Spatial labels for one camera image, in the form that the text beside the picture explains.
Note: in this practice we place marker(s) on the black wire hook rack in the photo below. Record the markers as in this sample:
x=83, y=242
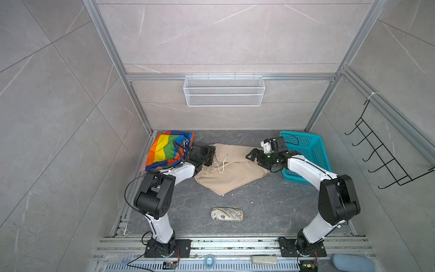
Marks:
x=379, y=150

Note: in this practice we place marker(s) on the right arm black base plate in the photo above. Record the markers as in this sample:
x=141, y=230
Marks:
x=289, y=248

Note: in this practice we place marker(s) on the aluminium mounting rail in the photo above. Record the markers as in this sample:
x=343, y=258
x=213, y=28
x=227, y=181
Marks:
x=233, y=253

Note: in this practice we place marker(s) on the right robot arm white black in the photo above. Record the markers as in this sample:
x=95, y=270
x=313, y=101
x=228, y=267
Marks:
x=337, y=201

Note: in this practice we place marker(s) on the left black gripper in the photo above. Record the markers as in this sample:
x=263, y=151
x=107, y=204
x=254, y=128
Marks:
x=210, y=149

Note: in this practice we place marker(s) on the beige shorts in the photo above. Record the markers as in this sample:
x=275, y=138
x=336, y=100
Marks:
x=230, y=169

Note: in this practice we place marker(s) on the white wire mesh shelf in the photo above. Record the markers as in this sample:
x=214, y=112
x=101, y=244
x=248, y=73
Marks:
x=224, y=91

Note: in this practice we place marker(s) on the right small circuit board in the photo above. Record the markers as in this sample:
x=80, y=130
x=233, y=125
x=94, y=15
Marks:
x=308, y=266

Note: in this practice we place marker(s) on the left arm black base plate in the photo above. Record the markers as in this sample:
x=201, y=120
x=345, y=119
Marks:
x=180, y=248

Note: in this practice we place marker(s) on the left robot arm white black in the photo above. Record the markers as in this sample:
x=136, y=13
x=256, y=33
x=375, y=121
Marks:
x=154, y=196

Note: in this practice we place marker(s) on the small green circuit board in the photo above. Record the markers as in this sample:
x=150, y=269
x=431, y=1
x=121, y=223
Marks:
x=170, y=265

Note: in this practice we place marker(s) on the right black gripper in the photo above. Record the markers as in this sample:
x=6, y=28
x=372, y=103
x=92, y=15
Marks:
x=255, y=151

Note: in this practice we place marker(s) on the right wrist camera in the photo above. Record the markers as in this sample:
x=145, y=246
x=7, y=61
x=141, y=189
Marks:
x=275, y=145

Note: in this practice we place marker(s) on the blue tape roll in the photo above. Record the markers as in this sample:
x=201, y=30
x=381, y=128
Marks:
x=209, y=261

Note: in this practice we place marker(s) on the white remote box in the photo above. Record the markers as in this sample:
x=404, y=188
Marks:
x=265, y=260

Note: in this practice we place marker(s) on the blue grey cushion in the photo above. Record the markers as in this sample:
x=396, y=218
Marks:
x=351, y=263

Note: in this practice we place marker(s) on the rainbow striped shorts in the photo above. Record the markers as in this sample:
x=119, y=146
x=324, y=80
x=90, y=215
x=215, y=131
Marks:
x=169, y=149

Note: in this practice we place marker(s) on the teal plastic basket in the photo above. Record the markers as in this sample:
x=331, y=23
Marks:
x=309, y=145

